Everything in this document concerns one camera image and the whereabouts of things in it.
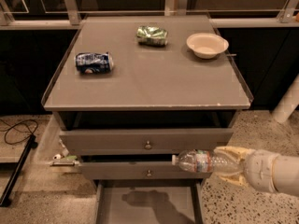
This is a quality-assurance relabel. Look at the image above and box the crushed green soda can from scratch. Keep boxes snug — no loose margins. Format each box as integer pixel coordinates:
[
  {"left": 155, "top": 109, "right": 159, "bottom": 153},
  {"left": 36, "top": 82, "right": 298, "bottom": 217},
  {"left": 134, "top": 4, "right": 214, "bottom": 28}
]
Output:
[{"left": 136, "top": 26, "right": 168, "bottom": 47}]

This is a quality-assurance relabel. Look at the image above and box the black floor cable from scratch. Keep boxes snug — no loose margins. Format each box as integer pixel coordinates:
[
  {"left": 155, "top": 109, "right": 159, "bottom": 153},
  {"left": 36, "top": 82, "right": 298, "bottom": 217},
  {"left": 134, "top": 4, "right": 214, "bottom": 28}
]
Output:
[{"left": 0, "top": 118, "right": 39, "bottom": 146}]

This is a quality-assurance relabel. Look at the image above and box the grey drawer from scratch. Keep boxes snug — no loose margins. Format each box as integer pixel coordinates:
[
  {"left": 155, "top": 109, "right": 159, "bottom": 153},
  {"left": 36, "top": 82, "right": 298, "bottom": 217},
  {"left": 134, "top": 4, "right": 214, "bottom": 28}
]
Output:
[
  {"left": 93, "top": 179, "right": 206, "bottom": 224},
  {"left": 79, "top": 161, "right": 211, "bottom": 180},
  {"left": 60, "top": 128, "right": 233, "bottom": 156}
]

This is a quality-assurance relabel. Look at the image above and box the crushed blue soda can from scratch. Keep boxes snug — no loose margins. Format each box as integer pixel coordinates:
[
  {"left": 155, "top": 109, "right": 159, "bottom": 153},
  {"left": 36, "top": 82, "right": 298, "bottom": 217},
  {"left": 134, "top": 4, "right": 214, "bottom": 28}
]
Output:
[{"left": 75, "top": 52, "right": 114, "bottom": 74}]

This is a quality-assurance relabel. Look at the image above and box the white paper bowl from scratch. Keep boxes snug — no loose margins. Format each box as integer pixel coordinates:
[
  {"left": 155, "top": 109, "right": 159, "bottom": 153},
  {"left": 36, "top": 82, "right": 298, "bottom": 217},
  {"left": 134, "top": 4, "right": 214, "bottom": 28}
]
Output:
[{"left": 186, "top": 33, "right": 229, "bottom": 59}]

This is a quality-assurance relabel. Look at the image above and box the grey bottom drawer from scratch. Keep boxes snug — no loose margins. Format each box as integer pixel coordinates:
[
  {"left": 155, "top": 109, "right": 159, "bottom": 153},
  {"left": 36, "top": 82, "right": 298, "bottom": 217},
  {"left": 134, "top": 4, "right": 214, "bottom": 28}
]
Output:
[{"left": 93, "top": 179, "right": 206, "bottom": 224}]

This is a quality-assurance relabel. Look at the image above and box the grey top drawer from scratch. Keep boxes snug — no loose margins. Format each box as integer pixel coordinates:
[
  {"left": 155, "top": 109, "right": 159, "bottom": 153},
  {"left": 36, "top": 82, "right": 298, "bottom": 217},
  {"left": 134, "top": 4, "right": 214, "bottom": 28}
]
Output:
[{"left": 60, "top": 128, "right": 233, "bottom": 156}]

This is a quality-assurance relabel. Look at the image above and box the metal window railing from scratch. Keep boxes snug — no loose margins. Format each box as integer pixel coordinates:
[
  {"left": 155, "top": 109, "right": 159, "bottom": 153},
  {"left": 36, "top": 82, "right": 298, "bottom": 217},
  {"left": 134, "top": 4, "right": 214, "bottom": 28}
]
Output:
[{"left": 1, "top": 0, "right": 299, "bottom": 30}]

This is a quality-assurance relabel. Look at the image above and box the clear plastic water bottle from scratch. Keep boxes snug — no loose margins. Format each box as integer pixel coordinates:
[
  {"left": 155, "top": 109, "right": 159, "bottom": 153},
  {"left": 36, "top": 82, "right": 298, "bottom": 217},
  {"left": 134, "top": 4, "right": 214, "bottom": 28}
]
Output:
[{"left": 172, "top": 149, "right": 243, "bottom": 176}]

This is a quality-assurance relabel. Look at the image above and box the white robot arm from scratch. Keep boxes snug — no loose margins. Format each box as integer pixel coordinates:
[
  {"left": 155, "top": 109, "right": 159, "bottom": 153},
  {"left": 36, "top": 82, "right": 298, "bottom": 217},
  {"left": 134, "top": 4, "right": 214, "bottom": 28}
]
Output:
[{"left": 214, "top": 146, "right": 299, "bottom": 197}]

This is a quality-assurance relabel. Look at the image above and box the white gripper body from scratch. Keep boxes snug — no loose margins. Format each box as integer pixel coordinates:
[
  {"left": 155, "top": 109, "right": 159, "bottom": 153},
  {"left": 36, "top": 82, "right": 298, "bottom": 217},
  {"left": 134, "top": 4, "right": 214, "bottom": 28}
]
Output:
[{"left": 244, "top": 149, "right": 278, "bottom": 193}]

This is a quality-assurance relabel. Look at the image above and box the grey middle drawer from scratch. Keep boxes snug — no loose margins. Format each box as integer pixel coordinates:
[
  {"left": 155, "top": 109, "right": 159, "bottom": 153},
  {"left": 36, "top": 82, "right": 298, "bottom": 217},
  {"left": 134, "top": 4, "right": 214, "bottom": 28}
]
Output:
[{"left": 79, "top": 161, "right": 211, "bottom": 180}]

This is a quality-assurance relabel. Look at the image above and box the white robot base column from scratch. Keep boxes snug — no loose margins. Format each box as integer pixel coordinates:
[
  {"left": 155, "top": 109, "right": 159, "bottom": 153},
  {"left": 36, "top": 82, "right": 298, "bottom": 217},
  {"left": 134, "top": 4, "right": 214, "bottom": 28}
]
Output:
[{"left": 272, "top": 75, "right": 299, "bottom": 123}]

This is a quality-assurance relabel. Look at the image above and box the grey drawer cabinet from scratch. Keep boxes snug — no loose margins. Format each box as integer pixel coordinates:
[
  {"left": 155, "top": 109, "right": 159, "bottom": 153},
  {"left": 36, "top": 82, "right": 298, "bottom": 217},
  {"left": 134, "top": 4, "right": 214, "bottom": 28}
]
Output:
[{"left": 41, "top": 14, "right": 254, "bottom": 224}]

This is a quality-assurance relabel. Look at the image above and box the black floor rail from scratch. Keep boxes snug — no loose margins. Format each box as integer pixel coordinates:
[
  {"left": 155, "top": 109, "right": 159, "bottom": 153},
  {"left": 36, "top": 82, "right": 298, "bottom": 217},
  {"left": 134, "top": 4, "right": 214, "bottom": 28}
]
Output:
[{"left": 0, "top": 134, "right": 38, "bottom": 207}]

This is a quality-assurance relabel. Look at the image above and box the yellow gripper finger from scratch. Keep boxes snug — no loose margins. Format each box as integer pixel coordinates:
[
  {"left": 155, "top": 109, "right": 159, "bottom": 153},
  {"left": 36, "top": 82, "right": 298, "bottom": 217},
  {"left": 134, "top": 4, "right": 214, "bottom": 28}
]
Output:
[
  {"left": 220, "top": 174, "right": 249, "bottom": 187},
  {"left": 214, "top": 146, "right": 253, "bottom": 161}
]

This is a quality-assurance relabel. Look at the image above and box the clear plastic bin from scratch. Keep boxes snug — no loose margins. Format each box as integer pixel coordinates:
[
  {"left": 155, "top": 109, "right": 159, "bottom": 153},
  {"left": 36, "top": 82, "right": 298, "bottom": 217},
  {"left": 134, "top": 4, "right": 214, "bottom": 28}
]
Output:
[{"left": 33, "top": 117, "right": 80, "bottom": 174}]

